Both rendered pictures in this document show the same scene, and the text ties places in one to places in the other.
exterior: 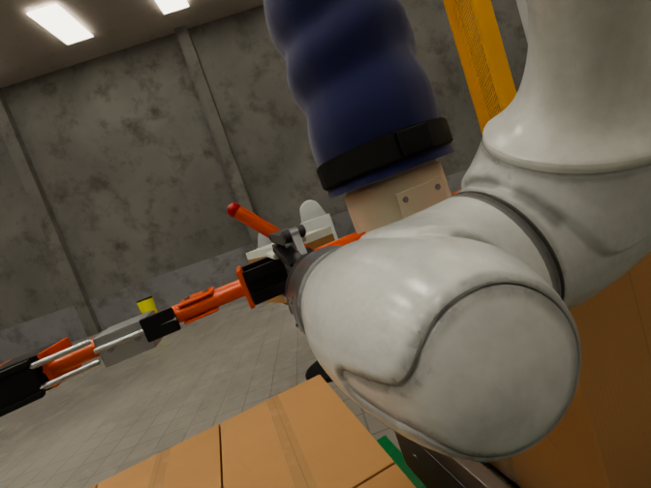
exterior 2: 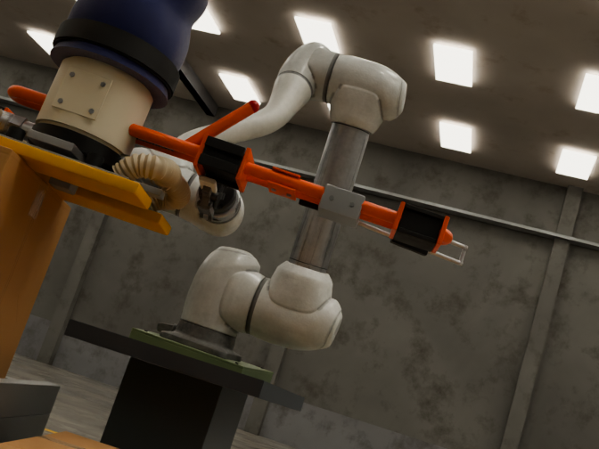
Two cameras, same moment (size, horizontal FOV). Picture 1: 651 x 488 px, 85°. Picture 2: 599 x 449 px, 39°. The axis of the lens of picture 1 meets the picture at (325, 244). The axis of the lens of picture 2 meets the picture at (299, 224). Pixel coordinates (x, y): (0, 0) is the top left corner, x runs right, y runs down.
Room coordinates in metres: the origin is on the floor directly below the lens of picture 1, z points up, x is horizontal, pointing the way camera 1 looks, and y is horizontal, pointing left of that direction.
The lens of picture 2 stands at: (1.85, 0.68, 0.71)
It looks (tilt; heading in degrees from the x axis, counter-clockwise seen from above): 12 degrees up; 198
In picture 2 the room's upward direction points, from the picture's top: 18 degrees clockwise
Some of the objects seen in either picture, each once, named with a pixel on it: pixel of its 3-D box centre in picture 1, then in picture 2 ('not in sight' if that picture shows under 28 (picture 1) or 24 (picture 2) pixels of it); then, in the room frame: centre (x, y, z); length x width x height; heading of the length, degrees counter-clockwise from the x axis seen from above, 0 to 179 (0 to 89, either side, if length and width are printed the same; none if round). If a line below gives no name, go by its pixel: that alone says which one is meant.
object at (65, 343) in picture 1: (32, 372); (418, 227); (0.49, 0.45, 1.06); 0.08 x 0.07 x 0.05; 102
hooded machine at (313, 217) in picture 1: (319, 229); not in sight; (8.43, 0.04, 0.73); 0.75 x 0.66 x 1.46; 92
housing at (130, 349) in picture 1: (131, 337); (340, 206); (0.51, 0.31, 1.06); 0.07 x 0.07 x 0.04; 12
